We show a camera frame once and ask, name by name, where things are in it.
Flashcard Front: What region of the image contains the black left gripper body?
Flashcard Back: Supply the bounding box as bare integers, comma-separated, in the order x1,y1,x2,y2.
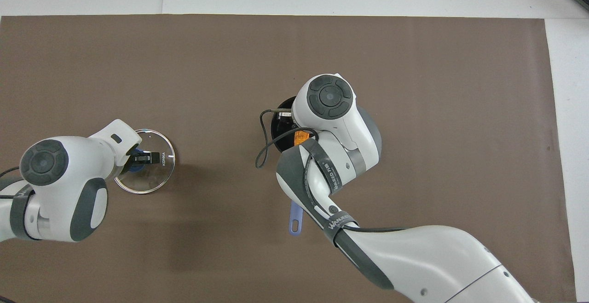
121,149,139,175

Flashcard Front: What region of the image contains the glass lid with blue knob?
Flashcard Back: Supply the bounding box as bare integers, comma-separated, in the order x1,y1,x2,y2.
114,129,176,194

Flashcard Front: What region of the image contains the brown table mat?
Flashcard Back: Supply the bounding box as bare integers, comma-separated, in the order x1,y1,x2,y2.
0,14,577,303

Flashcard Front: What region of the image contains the steel pot with blue handle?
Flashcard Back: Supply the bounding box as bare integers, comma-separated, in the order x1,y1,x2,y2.
271,95,323,235

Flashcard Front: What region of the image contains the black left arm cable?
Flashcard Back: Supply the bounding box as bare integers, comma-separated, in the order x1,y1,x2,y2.
0,167,28,200

